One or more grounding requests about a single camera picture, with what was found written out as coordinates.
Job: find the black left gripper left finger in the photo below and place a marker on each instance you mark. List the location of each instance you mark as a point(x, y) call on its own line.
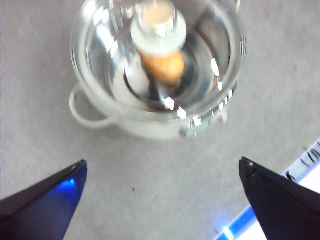
point(37, 210)

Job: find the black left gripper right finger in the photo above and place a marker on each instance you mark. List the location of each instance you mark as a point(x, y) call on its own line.
point(280, 205)

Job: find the glass lid with green knob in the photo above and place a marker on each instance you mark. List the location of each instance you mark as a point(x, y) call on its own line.
point(100, 62)

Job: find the pale green electric pot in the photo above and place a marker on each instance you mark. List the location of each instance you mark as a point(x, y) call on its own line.
point(155, 131)

